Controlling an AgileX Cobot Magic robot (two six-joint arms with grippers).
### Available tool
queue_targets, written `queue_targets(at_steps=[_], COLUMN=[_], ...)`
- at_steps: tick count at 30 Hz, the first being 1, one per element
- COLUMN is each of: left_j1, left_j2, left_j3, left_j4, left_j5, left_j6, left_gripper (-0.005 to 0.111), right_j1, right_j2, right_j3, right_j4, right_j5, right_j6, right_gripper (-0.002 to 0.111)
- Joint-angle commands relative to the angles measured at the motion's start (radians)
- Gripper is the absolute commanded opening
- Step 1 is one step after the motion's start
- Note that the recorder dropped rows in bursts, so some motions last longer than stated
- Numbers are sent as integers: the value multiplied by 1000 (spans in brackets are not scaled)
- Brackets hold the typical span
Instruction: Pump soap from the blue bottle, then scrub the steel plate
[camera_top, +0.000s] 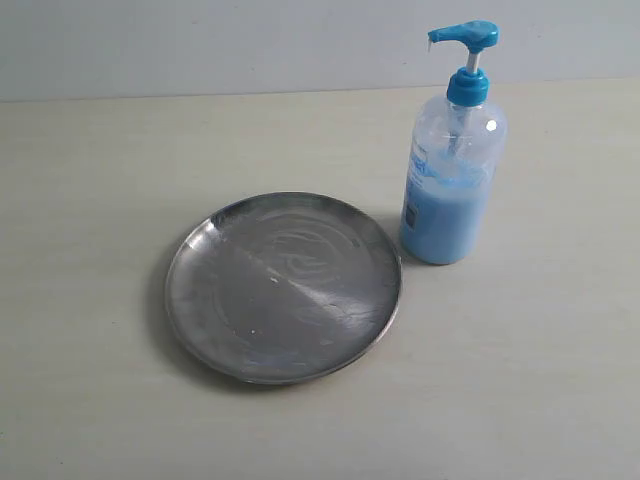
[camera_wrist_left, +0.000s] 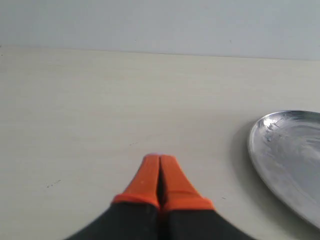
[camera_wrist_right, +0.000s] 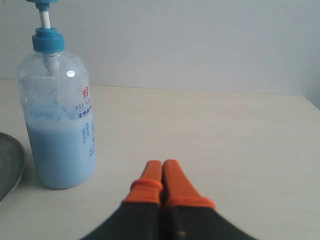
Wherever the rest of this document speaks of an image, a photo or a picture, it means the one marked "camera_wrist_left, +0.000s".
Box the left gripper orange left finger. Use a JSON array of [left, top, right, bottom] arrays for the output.
[[68, 154, 160, 240]]

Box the round steel plate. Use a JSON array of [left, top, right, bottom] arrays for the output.
[[247, 110, 320, 228]]

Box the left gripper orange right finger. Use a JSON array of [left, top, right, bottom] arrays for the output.
[[160, 155, 253, 240]]

